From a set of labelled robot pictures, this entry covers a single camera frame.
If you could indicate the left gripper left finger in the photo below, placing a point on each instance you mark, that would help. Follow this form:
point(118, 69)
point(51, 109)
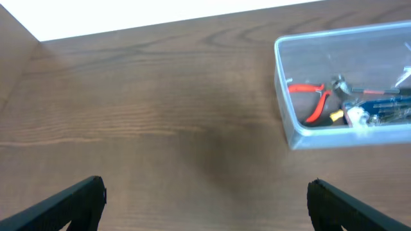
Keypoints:
point(79, 207)

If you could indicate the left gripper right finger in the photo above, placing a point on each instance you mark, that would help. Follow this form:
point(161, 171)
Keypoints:
point(329, 208)

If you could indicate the silver combination wrench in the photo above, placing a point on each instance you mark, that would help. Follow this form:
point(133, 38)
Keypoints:
point(398, 115)

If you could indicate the precision screwdriver set case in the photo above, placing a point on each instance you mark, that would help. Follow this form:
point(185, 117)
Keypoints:
point(357, 112)

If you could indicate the orange black pliers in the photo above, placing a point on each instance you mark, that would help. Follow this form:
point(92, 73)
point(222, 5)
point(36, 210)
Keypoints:
point(324, 89)

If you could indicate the clear plastic container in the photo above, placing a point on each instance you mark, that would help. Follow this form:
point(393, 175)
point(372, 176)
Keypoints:
point(375, 56)

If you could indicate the small claw hammer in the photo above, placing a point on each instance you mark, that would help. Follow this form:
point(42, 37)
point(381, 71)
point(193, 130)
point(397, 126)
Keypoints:
point(340, 83)

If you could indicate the black yellow screwdriver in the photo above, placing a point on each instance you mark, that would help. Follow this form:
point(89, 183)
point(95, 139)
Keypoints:
point(330, 119)

